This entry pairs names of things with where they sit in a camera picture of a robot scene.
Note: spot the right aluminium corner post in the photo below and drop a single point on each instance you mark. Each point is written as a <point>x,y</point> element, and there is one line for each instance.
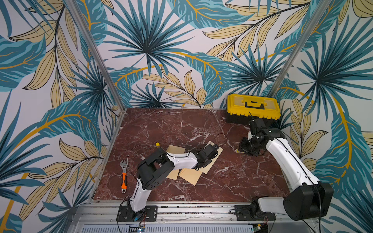
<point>309,28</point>

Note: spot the manila envelope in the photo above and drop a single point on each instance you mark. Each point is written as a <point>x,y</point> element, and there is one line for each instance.
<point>176,150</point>
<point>206,169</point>
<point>191,176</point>

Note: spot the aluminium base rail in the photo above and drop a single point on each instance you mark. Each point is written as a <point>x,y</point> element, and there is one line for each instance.
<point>180,217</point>

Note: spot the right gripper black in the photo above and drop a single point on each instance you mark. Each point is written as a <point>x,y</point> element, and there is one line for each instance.
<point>248,148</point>

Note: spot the aluminium corner post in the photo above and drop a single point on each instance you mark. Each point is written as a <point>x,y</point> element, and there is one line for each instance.
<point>309,28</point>
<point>83,27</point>

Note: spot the orange adjustable wrench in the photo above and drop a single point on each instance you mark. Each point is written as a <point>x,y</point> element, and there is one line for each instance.
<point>123,165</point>

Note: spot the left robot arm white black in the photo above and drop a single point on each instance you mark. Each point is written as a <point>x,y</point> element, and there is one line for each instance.
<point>154,170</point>

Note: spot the left aluminium corner post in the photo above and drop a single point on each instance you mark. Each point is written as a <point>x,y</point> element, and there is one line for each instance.
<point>83,27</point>

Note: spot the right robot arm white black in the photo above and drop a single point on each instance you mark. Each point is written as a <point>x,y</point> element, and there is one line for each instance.
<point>309,197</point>

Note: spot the yellow black toolbox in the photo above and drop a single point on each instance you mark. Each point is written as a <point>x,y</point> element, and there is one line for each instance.
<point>242,109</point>

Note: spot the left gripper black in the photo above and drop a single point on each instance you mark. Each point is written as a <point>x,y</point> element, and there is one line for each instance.
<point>208,161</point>

